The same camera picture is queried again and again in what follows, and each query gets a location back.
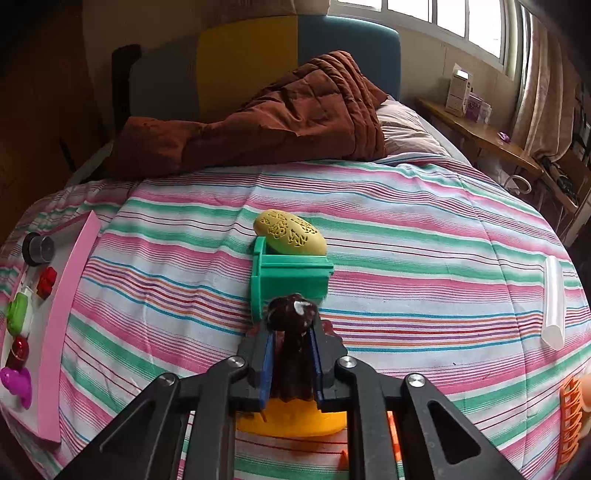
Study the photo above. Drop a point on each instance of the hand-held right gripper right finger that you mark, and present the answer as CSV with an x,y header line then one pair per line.
x,y
318,369

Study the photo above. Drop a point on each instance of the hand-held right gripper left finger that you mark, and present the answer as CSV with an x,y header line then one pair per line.
x,y
265,369

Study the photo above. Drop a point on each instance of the dark brown toy figure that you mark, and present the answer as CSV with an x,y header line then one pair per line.
x,y
291,323

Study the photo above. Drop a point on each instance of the yellow plastic disc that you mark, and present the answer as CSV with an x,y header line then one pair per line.
x,y
291,422

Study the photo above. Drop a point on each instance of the green printed box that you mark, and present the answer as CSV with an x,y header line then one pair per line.
x,y
286,281

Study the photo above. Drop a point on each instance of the orange linked cube toy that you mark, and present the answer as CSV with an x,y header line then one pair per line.
x,y
392,434

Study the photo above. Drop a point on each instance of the yellow patterned oval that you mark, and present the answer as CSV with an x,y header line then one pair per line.
x,y
286,230

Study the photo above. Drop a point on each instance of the white tray with pink rim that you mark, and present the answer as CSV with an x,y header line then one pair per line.
x,y
60,323

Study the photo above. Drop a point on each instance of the red plastic toy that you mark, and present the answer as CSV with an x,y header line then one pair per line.
x,y
46,282

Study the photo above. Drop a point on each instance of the dark red gold cylinder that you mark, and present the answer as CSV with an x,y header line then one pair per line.
x,y
18,348

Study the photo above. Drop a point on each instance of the magenta plastic toy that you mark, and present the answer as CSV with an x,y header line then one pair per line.
x,y
16,383

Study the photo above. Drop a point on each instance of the green plastic toy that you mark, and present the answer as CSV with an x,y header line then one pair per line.
x,y
17,316

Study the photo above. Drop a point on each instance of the black silver lens cylinder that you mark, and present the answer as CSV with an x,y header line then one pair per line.
x,y
37,249

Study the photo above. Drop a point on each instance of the striped bed sheet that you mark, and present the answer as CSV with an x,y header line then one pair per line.
x,y
415,258

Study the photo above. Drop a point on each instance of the translucent white tube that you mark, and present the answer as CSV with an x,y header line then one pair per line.
x,y
553,304

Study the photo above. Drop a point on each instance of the brown quilt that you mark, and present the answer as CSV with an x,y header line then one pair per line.
x,y
300,120

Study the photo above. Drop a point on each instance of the pale pillow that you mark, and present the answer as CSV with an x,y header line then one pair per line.
x,y
411,134

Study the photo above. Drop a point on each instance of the orange plastic rack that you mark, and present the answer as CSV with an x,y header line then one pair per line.
x,y
569,415

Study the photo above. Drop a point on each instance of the beige egg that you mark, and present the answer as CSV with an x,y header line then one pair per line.
x,y
586,392

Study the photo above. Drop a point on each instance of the wooden side shelf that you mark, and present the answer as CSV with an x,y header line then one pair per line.
x,y
489,134

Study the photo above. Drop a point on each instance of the small purple object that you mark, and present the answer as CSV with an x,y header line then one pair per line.
x,y
503,136

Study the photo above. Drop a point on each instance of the purple box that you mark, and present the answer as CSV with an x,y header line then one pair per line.
x,y
475,108

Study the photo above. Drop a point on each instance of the white carton box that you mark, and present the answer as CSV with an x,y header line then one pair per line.
x,y
457,92

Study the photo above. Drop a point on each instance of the cluttered side rack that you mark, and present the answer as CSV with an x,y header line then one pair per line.
x,y
568,184

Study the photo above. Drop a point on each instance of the grey yellow blue headboard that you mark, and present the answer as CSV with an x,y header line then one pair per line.
x,y
240,60

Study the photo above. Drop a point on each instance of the wooden wardrobe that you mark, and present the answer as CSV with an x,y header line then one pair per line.
x,y
41,115

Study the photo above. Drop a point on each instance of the beige curtain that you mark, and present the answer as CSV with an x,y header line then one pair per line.
x,y
540,92

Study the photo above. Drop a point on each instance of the window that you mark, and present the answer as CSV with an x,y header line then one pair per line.
x,y
461,23

